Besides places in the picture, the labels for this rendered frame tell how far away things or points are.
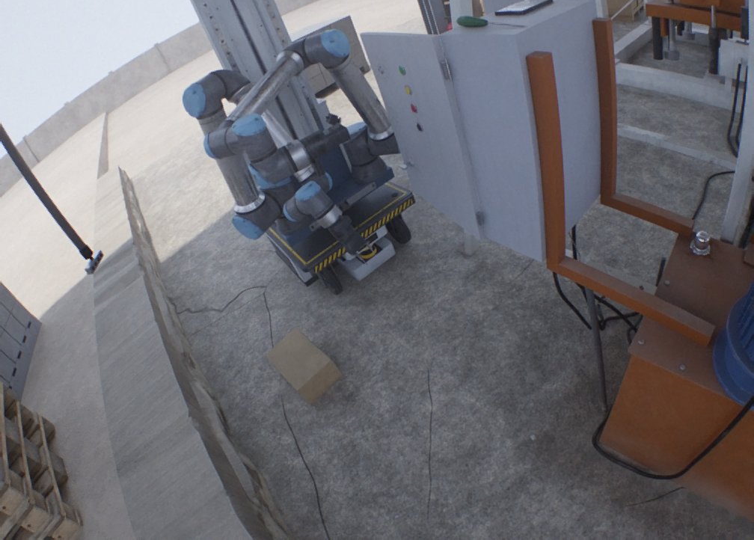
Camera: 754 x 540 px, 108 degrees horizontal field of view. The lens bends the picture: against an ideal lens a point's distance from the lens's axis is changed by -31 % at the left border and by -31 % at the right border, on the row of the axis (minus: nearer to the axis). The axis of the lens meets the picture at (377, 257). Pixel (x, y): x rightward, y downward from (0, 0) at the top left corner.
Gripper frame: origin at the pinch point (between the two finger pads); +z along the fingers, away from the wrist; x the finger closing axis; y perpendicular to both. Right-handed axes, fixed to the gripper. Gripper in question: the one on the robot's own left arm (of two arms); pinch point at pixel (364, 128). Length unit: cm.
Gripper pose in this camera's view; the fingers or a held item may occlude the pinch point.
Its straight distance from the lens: 127.9
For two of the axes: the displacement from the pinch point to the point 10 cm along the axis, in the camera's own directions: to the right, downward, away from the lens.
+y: -3.1, -7.1, -6.3
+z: 8.5, -5.0, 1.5
